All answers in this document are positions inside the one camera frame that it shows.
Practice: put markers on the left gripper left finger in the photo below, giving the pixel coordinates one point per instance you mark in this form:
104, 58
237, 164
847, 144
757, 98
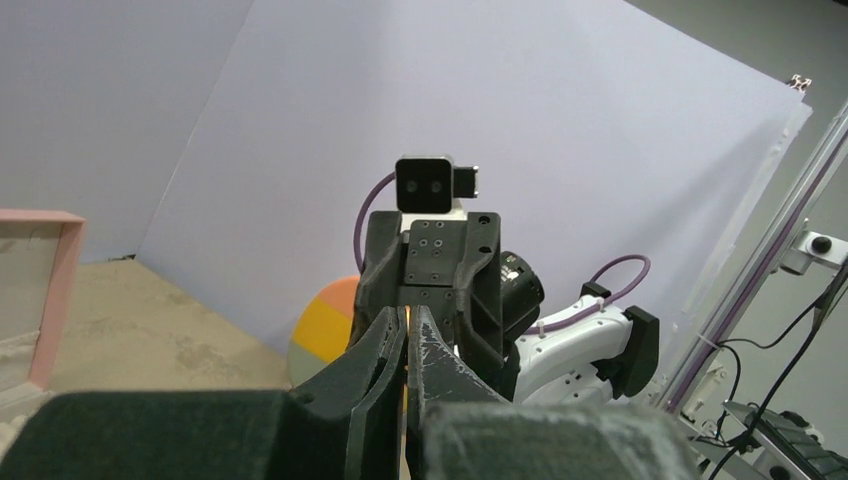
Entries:
341, 424

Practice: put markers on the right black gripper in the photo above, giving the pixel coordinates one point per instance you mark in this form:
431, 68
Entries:
455, 268

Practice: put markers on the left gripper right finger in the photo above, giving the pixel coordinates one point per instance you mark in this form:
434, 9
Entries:
458, 427

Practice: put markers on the pink jewelry box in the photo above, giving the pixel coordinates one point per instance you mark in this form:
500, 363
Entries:
40, 253

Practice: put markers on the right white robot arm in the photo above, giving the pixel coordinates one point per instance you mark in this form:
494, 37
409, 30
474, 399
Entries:
591, 351

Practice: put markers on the white cylinder orange lid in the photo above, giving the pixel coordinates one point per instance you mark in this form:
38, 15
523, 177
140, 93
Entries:
322, 331

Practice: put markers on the black keyboard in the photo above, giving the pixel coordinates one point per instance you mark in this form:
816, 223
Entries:
786, 451

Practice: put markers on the aluminium frame post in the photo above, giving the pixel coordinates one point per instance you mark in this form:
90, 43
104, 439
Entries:
781, 239

